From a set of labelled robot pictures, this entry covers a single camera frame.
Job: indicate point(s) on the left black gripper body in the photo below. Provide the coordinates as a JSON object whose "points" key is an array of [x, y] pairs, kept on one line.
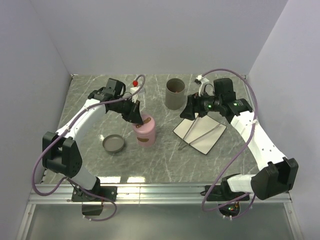
{"points": [[124, 108]]}

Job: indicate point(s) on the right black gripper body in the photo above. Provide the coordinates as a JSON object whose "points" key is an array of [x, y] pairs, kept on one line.
{"points": [[206, 104]]}

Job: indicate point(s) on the pink round lid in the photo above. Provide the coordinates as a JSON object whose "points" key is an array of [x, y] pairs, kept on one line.
{"points": [[147, 127]]}

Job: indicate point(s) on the pink cup container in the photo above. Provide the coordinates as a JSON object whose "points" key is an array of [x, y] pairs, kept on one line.
{"points": [[146, 139]]}

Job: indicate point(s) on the tall grey cylinder container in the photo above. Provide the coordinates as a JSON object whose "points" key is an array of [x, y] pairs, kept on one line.
{"points": [[174, 101]]}

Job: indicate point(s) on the grey round lid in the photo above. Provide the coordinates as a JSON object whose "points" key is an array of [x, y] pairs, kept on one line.
{"points": [[113, 143]]}

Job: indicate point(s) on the metal food tongs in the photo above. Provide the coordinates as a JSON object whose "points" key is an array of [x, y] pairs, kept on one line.
{"points": [[197, 135]]}

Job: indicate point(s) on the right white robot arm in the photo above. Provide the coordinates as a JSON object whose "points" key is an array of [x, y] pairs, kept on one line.
{"points": [[277, 173]]}

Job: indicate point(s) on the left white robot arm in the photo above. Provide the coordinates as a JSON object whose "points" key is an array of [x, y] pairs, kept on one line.
{"points": [[60, 149]]}

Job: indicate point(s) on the white square plate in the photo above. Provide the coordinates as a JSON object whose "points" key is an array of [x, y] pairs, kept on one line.
{"points": [[200, 136]]}

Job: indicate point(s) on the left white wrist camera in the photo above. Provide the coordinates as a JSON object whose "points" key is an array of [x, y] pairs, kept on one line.
{"points": [[134, 89]]}

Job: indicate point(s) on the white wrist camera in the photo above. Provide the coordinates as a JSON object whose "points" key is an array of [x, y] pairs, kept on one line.
{"points": [[202, 82], [134, 89]]}

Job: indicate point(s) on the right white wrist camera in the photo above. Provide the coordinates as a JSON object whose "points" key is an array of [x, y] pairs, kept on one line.
{"points": [[202, 82]]}

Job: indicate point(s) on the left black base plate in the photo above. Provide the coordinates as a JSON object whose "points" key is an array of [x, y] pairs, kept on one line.
{"points": [[109, 192]]}

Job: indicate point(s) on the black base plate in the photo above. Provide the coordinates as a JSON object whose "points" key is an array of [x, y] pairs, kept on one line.
{"points": [[109, 192], [215, 193]]}

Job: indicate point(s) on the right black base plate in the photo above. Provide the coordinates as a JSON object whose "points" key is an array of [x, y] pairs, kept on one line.
{"points": [[215, 193]]}

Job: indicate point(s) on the aluminium frame rail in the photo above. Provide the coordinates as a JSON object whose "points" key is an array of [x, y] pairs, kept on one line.
{"points": [[134, 193]]}

